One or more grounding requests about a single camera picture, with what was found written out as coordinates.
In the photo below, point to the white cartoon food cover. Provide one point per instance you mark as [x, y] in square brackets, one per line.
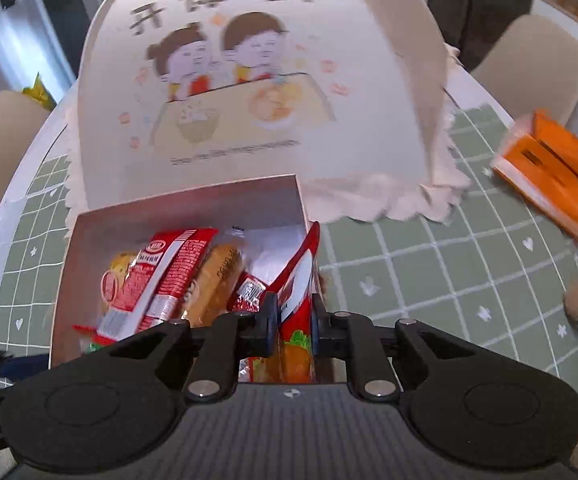
[348, 96]

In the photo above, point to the long bread stick packet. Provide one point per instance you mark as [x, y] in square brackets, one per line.
[208, 293]

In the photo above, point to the red biscuit snack packet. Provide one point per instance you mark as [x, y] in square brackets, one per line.
[154, 287]

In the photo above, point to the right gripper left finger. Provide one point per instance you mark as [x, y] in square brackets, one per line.
[219, 348]

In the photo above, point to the pink cardboard box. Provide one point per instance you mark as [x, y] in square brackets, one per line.
[265, 217]

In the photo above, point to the yellow bread snack packet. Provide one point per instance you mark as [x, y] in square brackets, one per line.
[114, 277]

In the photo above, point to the red wafer snack packet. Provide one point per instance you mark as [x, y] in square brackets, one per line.
[247, 295]

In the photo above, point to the beige chair right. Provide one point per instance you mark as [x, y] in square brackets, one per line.
[533, 66]

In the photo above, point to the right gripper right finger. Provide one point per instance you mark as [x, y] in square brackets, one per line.
[355, 340]

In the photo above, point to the red orange snack pouch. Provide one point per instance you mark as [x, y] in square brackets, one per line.
[291, 360]

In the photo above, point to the orange tissue pack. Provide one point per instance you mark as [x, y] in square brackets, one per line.
[538, 158]

